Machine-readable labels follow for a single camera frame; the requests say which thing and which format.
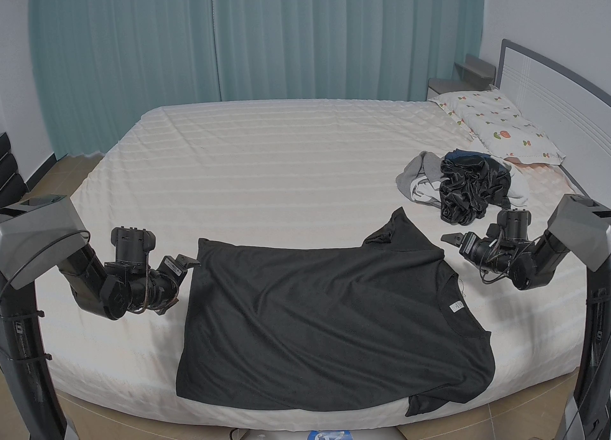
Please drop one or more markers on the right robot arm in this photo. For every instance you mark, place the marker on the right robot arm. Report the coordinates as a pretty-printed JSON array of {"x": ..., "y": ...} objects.
[{"x": 577, "y": 228}]

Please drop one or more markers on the grey bedside table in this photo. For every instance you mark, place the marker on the grey bedside table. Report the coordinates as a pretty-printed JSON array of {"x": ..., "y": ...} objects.
[{"x": 472, "y": 70}]

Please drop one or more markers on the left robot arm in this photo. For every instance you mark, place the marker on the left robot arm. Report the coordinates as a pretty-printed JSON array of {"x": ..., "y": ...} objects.
[{"x": 33, "y": 228}]

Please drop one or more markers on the bed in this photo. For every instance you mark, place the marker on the bed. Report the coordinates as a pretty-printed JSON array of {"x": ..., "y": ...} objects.
[{"x": 262, "y": 166}]

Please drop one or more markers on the pile of clothes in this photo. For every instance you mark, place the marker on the pile of clothes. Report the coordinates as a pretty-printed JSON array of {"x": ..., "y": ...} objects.
[{"x": 468, "y": 190}]

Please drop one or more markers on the black T-shirt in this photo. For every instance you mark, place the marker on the black T-shirt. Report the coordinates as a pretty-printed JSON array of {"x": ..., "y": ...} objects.
[{"x": 310, "y": 309}]

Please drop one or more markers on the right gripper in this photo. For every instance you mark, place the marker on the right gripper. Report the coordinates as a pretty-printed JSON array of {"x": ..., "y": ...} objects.
[{"x": 475, "y": 247}]

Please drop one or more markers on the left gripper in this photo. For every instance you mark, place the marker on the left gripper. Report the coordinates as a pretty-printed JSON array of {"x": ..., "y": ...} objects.
[{"x": 164, "y": 288}]

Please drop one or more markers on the black chest of drawers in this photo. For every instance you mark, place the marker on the black chest of drawers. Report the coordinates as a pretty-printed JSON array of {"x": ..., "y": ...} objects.
[{"x": 10, "y": 175}]

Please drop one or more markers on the white printed pillow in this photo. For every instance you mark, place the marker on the white printed pillow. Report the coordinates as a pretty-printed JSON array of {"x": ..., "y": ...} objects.
[{"x": 501, "y": 128}]

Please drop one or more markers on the blue-green curtain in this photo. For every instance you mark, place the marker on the blue-green curtain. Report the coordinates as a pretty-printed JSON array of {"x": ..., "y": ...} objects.
[
  {"x": 124, "y": 46},
  {"x": 343, "y": 23}
]

